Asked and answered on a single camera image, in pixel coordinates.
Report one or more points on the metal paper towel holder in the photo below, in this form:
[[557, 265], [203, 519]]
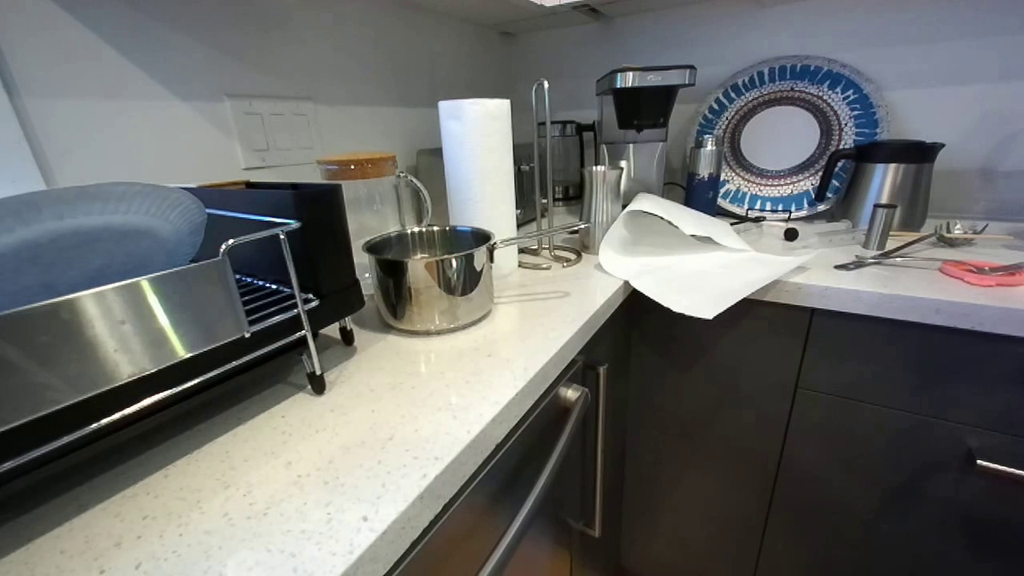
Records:
[[546, 172]]

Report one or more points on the orange round lid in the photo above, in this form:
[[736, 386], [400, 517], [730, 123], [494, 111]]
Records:
[[988, 274]]

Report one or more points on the glass jar with wooden lid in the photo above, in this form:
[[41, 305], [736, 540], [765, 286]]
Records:
[[369, 203]]

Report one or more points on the small steel pitcher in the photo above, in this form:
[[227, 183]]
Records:
[[604, 203]]

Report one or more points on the stainless steel dishwasher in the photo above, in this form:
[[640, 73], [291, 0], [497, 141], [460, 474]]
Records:
[[514, 482]]

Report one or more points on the blue patterned decorative plate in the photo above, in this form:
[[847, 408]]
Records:
[[842, 100]]

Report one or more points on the grey blue plate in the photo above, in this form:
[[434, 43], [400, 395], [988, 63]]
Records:
[[83, 240]]

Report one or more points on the steel toaster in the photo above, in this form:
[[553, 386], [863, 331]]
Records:
[[563, 160]]

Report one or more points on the dark corner cabinet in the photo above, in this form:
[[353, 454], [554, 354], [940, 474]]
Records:
[[706, 449]]

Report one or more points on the black and steel coffee maker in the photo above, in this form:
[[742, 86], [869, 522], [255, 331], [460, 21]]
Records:
[[640, 117]]

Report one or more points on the white paper towel sheet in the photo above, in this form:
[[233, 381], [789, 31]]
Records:
[[683, 261]]

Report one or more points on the small steel cup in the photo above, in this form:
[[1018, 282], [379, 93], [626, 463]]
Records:
[[881, 225]]

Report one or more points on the steel carafe with black top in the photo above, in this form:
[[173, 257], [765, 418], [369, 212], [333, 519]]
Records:
[[891, 182]]

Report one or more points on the stainless steel pot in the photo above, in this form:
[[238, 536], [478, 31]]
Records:
[[427, 282]]

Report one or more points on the steel dish rack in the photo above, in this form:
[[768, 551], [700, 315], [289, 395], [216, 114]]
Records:
[[115, 342]]

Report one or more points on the white paper towel roll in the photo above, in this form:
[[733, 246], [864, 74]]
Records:
[[478, 172]]

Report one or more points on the dark drawer unit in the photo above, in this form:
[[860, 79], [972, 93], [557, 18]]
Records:
[[896, 458]]

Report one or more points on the blue bottle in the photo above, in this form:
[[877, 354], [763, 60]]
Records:
[[702, 182]]

